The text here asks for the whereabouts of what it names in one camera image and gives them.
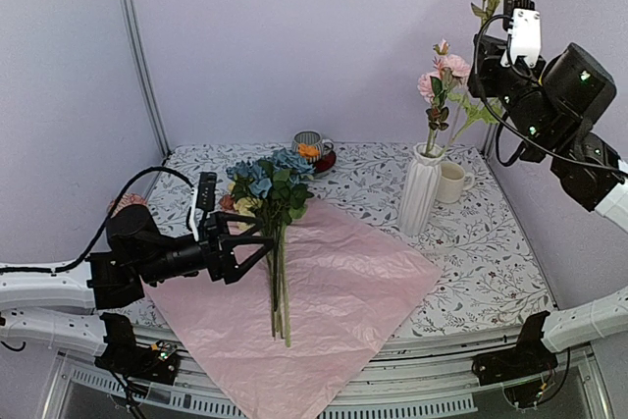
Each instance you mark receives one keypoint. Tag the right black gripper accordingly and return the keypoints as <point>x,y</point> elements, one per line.
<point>488,47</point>

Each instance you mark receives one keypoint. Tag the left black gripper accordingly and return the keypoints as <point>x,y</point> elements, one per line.
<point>222,264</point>

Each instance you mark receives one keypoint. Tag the artificial flower bouquet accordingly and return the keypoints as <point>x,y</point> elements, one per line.
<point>274,189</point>

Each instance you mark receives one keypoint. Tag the pink rose flower stem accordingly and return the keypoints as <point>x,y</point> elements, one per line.
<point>450,72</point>

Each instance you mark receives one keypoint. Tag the purple pink wrapping paper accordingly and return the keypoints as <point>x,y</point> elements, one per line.
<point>350,286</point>

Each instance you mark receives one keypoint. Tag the yellow poppy flower stem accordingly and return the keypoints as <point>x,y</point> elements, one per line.
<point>466,114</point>

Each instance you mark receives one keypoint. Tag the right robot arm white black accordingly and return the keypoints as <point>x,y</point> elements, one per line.
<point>583,255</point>

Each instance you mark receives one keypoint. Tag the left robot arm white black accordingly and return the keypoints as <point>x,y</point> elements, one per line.
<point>76,307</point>

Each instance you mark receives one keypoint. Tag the white ribbed vase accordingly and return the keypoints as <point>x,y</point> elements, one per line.
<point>420,188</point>

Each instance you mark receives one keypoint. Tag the red patterned bowl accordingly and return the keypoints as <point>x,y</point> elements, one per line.
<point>128,199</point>

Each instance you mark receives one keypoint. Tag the cream mug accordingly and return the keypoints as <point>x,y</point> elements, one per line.
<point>453,182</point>

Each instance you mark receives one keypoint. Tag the dark red saucer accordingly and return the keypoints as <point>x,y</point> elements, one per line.
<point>325,164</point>

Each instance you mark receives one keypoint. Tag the striped grey cup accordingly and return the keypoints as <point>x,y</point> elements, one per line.
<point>311,145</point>

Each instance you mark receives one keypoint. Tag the floral patterned tablecloth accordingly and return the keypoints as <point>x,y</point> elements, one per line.
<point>491,281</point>

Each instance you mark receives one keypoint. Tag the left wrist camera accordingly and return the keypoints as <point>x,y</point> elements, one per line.
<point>202,203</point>

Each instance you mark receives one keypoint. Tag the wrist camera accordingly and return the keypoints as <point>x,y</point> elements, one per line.
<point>523,27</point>
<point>202,203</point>

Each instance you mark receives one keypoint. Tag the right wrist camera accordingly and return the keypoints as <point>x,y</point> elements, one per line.
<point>523,27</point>

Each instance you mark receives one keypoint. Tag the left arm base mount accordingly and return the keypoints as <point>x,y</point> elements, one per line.
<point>140,362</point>

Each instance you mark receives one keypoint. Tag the front aluminium rail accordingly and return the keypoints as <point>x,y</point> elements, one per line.
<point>406,380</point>

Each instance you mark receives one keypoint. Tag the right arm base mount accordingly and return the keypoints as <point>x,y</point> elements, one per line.
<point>525,372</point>

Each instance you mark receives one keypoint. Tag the left aluminium frame post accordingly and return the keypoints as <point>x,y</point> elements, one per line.
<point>143,76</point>

